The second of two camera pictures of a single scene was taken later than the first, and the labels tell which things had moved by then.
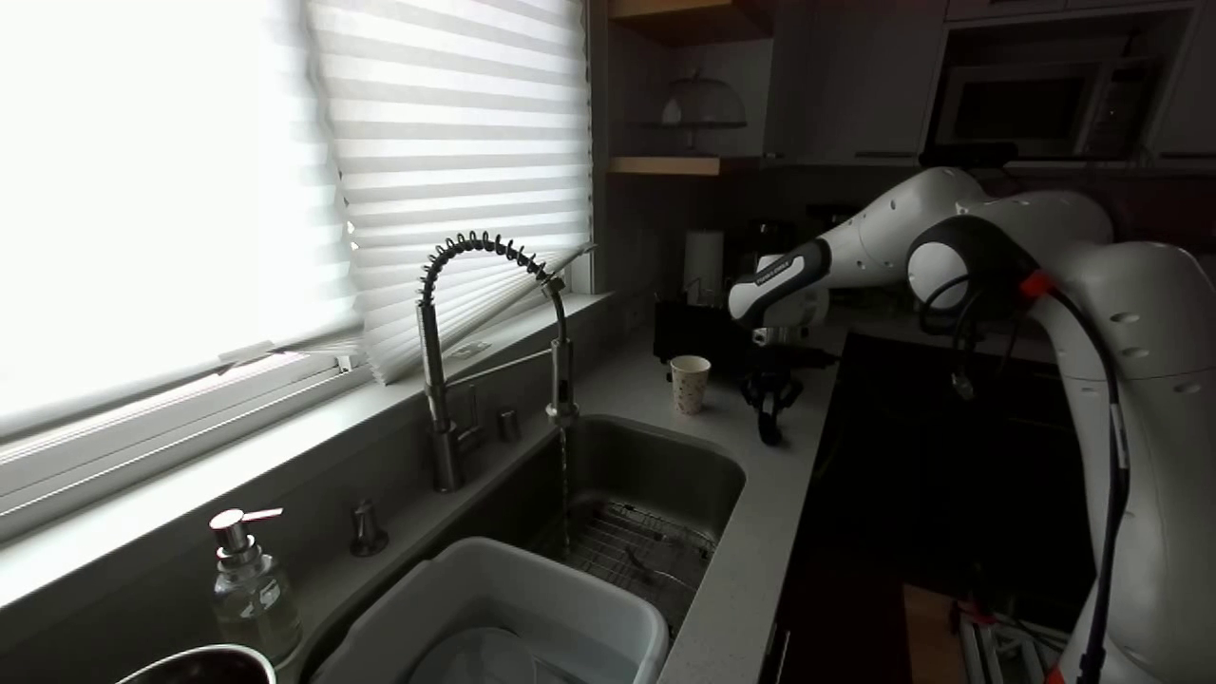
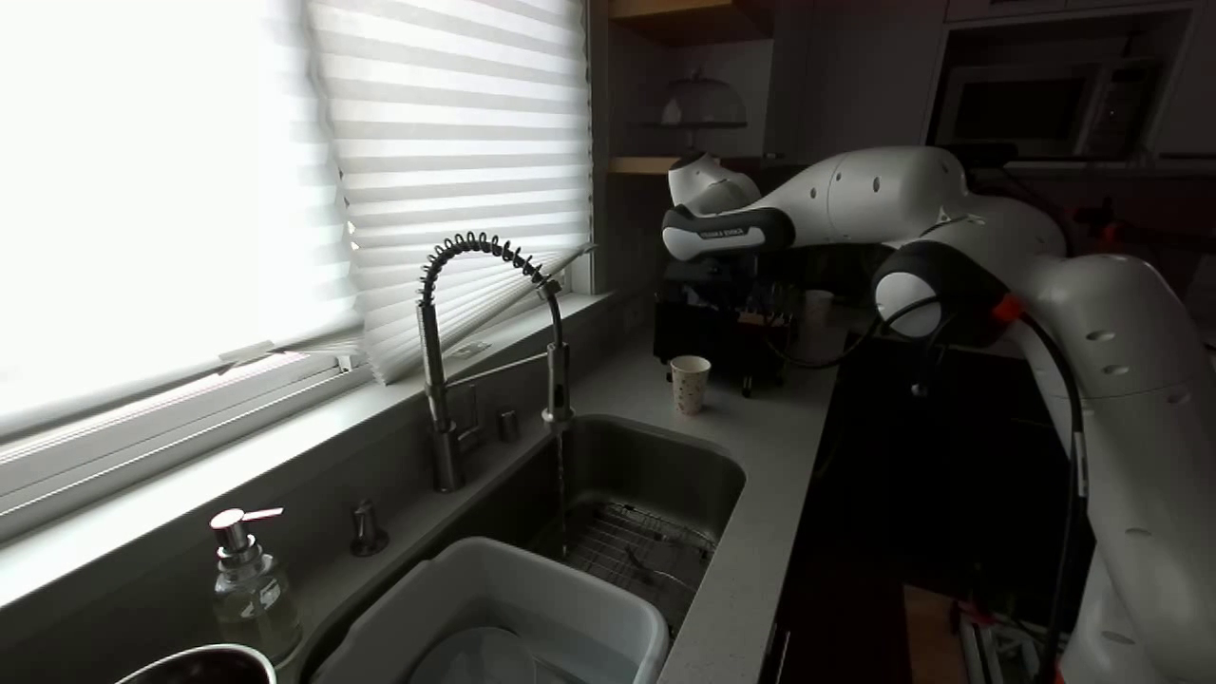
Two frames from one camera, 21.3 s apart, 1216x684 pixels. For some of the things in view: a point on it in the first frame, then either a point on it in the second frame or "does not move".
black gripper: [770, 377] → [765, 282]
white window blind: [452, 118] does not move
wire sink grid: [657, 554] does not move
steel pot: [208, 664] does not move
